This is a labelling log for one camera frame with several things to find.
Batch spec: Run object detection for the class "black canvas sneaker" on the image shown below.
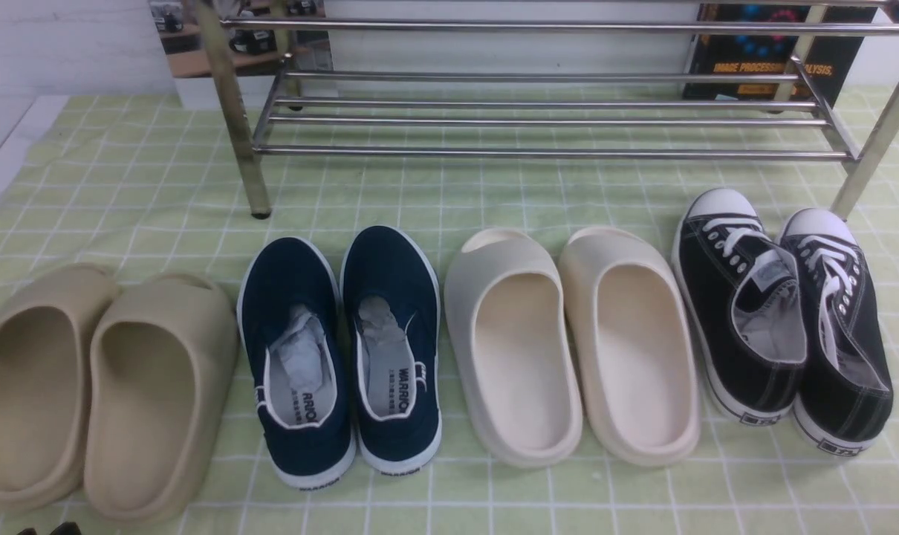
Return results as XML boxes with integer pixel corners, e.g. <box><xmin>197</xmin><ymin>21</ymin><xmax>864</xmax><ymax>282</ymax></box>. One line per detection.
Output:
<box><xmin>778</xmin><ymin>209</ymin><xmax>895</xmax><ymax>458</ymax></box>
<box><xmin>671</xmin><ymin>187</ymin><xmax>808</xmax><ymax>427</ymax></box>

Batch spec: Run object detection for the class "navy slip-on shoe right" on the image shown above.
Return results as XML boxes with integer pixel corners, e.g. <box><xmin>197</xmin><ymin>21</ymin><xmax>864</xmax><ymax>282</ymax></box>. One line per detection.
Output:
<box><xmin>340</xmin><ymin>226</ymin><xmax>443</xmax><ymax>476</ymax></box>

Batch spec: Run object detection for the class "navy slip-on shoe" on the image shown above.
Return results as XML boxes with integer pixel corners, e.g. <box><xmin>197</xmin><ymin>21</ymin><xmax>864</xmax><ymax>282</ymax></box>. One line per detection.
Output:
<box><xmin>340</xmin><ymin>226</ymin><xmax>443</xmax><ymax>476</ymax></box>
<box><xmin>236</xmin><ymin>237</ymin><xmax>357</xmax><ymax>490</ymax></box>

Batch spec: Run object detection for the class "navy slip-on shoe left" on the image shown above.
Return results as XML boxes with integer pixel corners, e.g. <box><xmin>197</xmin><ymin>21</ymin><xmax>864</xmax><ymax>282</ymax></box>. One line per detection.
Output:
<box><xmin>236</xmin><ymin>237</ymin><xmax>357</xmax><ymax>490</ymax></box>

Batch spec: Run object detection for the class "silver metal shoe rack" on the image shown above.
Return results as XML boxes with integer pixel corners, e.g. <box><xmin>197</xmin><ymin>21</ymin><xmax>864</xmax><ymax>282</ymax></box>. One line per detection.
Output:
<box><xmin>195</xmin><ymin>1</ymin><xmax>899</xmax><ymax>219</ymax></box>

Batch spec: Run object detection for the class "cream slide slipper left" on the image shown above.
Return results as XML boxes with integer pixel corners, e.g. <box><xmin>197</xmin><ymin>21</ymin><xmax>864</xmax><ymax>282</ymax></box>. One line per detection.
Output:
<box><xmin>444</xmin><ymin>227</ymin><xmax>582</xmax><ymax>470</ymax></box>

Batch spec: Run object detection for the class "cream slide slipper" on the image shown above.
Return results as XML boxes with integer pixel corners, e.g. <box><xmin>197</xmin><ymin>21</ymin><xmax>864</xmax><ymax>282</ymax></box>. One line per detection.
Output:
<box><xmin>444</xmin><ymin>227</ymin><xmax>582</xmax><ymax>470</ymax></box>
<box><xmin>557</xmin><ymin>226</ymin><xmax>701</xmax><ymax>467</ymax></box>

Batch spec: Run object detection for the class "cream slide slipper right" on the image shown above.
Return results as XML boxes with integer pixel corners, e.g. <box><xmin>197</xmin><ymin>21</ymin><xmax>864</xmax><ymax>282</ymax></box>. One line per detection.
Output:
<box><xmin>557</xmin><ymin>226</ymin><xmax>701</xmax><ymax>467</ymax></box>

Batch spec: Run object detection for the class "photo card box left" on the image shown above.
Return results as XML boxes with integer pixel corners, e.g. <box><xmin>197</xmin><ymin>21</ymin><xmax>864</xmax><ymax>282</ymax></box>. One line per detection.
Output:
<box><xmin>147</xmin><ymin>1</ymin><xmax>333</xmax><ymax>109</ymax></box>

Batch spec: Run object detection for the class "tan slide slipper inner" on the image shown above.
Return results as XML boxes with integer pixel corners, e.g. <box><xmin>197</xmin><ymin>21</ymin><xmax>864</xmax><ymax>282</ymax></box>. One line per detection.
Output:
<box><xmin>83</xmin><ymin>272</ymin><xmax>238</xmax><ymax>525</ymax></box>

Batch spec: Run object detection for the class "tan slide slipper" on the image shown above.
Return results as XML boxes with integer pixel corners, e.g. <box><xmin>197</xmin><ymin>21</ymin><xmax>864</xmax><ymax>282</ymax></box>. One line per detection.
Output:
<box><xmin>83</xmin><ymin>272</ymin><xmax>238</xmax><ymax>525</ymax></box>
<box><xmin>0</xmin><ymin>263</ymin><xmax>120</xmax><ymax>511</ymax></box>

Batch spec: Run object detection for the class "black image processing book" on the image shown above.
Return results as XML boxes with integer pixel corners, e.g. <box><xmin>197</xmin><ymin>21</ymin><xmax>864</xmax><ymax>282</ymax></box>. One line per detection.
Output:
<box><xmin>681</xmin><ymin>4</ymin><xmax>863</xmax><ymax>105</ymax></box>

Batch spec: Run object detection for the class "tan slide slipper far left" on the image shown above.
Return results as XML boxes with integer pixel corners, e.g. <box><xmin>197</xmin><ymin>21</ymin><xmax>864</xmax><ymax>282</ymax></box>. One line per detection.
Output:
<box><xmin>0</xmin><ymin>263</ymin><xmax>120</xmax><ymax>511</ymax></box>

